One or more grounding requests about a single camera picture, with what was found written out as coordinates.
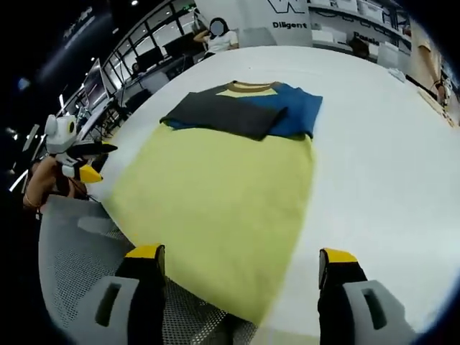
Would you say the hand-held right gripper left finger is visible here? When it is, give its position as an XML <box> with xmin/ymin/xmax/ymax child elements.
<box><xmin>94</xmin><ymin>243</ymin><xmax>167</xmax><ymax>345</ymax></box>

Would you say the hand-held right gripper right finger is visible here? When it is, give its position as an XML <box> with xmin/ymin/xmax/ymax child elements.
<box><xmin>317</xmin><ymin>247</ymin><xmax>415</xmax><ymax>345</ymax></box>

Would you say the yellow blue grey garment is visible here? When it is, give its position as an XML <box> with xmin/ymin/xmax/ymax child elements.
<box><xmin>102</xmin><ymin>80</ymin><xmax>323</xmax><ymax>324</ymax></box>

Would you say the person's left hand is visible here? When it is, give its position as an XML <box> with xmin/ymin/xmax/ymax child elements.
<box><xmin>25</xmin><ymin>157</ymin><xmax>79</xmax><ymax>208</ymax></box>

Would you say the large tilted monitor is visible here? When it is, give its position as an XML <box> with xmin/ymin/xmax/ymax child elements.
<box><xmin>83</xmin><ymin>59</ymin><xmax>111</xmax><ymax>109</ymax></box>

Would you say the grey mesh office chair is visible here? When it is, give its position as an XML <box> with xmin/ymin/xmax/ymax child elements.
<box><xmin>37</xmin><ymin>195</ymin><xmax>259</xmax><ymax>345</ymax></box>

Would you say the black computer monitor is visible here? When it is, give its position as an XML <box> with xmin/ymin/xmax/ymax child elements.
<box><xmin>163</xmin><ymin>35</ymin><xmax>197</xmax><ymax>60</ymax></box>
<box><xmin>135</xmin><ymin>46</ymin><xmax>166</xmax><ymax>72</ymax></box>

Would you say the wooden board with items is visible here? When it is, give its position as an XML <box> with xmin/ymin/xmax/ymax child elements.
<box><xmin>418</xmin><ymin>89</ymin><xmax>460</xmax><ymax>127</ymax></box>

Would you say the black bag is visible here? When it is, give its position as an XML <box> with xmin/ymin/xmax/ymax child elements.
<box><xmin>349</xmin><ymin>35</ymin><xmax>371</xmax><ymax>59</ymax></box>

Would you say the metal storage shelf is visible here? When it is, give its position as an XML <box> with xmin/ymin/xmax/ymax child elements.
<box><xmin>309</xmin><ymin>0</ymin><xmax>414</xmax><ymax>44</ymax></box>

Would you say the thin wrist bracelet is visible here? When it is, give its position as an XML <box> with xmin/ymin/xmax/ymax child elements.
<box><xmin>23</xmin><ymin>193</ymin><xmax>43</xmax><ymax>210</ymax></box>

